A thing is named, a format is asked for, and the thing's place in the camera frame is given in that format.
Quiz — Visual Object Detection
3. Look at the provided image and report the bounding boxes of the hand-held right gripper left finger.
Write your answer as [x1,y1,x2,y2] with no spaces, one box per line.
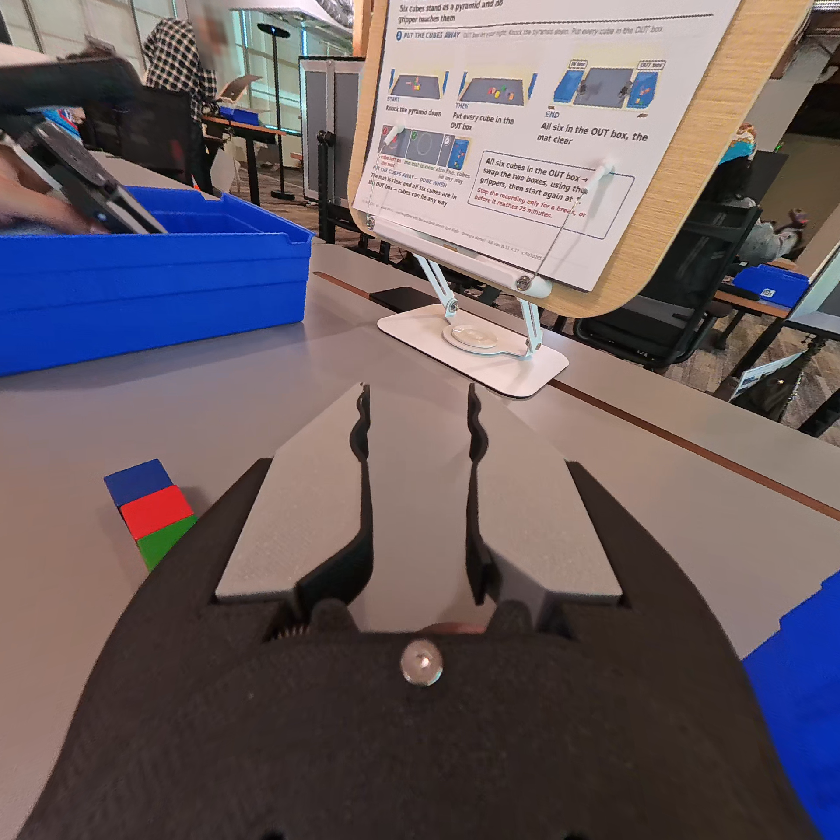
[215,382,376,603]

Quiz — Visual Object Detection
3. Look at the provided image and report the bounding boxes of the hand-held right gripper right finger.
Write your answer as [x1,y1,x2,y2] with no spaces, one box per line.
[465,384,622,606]

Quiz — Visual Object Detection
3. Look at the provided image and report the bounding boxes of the green cube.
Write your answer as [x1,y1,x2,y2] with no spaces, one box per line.
[135,514,198,572]

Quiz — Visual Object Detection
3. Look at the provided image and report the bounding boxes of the red cube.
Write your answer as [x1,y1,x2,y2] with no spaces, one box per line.
[119,485,196,541]

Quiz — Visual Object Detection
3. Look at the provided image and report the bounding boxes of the blue plastic bin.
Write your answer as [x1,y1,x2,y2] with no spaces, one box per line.
[0,186,315,379]
[742,571,840,840]

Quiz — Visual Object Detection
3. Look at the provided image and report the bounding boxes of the blue cube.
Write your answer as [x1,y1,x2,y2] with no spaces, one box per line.
[103,458,173,508]

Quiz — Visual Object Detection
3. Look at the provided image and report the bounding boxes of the person's left forearm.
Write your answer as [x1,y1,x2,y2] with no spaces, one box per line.
[0,56,144,129]

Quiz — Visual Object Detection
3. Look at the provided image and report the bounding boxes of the grey desk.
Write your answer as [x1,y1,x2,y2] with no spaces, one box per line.
[0,151,840,840]

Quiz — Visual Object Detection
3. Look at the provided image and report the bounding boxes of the standing background desk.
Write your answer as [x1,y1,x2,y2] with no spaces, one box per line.
[202,114,290,206]

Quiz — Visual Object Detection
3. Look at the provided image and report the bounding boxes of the person's left hand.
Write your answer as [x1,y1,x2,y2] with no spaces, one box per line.
[0,156,106,235]

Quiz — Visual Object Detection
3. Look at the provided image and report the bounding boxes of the black mesh office chair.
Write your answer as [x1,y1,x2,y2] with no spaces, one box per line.
[84,85,205,193]

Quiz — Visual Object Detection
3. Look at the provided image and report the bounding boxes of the black phone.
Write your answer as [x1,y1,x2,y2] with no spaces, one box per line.
[369,286,438,313]

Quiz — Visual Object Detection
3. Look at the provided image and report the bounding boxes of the black floor lamp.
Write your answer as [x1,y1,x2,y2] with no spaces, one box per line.
[256,22,297,202]

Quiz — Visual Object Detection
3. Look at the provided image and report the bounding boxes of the grey partition panel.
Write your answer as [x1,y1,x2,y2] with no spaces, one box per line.
[298,55,366,206]

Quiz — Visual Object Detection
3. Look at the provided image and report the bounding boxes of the black bag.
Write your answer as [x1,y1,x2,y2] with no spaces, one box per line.
[714,353,832,425]

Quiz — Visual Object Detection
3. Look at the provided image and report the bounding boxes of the instruction sheet on wooden stand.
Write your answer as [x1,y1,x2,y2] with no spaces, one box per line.
[347,0,816,399]

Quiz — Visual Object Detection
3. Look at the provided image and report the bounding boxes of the white instruction sheet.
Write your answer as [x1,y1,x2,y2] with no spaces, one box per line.
[352,0,744,294]

